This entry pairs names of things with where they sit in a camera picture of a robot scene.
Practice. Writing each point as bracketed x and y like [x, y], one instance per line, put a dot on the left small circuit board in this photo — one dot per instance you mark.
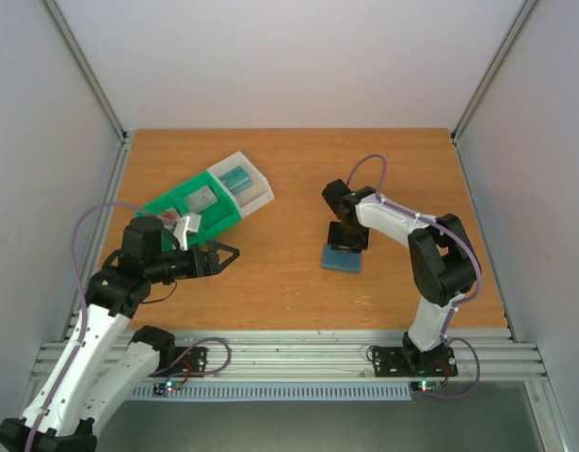
[169, 387]

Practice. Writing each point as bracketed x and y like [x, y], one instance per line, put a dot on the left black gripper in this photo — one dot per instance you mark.
[214, 267]

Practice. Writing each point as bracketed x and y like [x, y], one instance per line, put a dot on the small circuit board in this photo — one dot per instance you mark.
[425, 386]
[169, 387]

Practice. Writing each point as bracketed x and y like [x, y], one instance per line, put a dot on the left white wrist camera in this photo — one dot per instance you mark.
[188, 230]

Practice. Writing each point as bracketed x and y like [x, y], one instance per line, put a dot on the left aluminium corner post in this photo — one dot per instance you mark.
[64, 30]

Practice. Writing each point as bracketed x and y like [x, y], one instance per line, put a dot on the teal leather card holder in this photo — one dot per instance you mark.
[346, 262]

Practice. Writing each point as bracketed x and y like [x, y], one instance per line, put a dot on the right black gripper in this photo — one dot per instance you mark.
[346, 234]

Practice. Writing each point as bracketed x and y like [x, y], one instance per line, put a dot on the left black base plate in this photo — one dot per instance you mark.
[193, 362]

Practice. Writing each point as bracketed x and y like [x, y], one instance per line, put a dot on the aluminium corner post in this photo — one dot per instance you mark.
[64, 30]
[499, 58]

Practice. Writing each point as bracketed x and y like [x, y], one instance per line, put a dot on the grey slotted cable duct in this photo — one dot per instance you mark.
[206, 392]

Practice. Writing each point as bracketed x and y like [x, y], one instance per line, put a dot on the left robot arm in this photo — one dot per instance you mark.
[74, 404]

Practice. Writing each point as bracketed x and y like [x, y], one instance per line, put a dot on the card with red circle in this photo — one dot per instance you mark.
[170, 218]

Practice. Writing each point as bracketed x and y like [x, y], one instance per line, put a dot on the teal cards in white bin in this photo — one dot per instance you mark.
[236, 180]

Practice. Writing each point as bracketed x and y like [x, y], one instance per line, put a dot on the right aluminium corner post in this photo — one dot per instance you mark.
[499, 58]

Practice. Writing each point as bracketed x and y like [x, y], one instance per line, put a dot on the grey card in green bin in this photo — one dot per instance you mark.
[200, 199]

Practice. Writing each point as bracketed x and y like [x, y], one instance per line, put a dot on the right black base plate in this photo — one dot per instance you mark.
[393, 362]

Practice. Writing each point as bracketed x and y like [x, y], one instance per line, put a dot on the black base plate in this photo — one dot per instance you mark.
[393, 362]
[193, 362]

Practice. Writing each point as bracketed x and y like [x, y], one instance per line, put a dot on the right small circuit board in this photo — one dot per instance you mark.
[425, 386]

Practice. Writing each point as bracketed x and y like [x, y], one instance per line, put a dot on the green plastic bin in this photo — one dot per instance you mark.
[215, 220]

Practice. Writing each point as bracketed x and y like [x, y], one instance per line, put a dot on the aluminium front rail frame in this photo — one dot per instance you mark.
[325, 355]

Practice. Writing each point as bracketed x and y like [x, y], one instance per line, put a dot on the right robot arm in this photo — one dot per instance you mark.
[445, 269]

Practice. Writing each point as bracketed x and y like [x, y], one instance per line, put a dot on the white translucent plastic bin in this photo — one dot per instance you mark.
[249, 188]

